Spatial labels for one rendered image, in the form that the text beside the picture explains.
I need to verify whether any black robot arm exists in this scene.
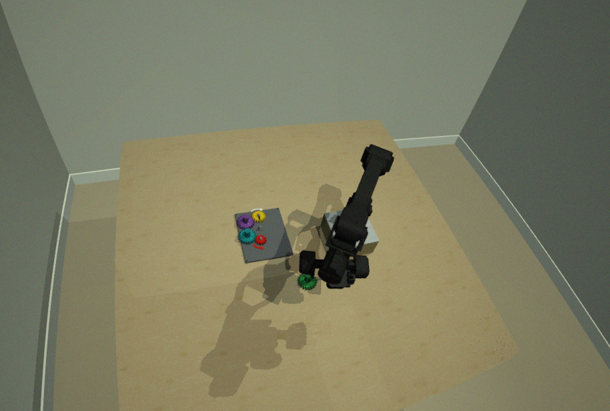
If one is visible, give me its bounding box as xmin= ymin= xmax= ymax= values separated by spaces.
xmin=318 ymin=144 xmax=394 ymax=289

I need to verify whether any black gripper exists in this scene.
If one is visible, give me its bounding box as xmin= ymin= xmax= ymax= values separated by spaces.
xmin=299 ymin=251 xmax=370 ymax=279

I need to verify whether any green gear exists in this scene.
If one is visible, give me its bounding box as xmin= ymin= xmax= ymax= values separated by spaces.
xmin=298 ymin=274 xmax=317 ymax=290

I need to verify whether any yellow gear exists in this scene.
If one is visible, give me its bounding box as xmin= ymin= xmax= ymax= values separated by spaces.
xmin=252 ymin=211 xmax=266 ymax=223

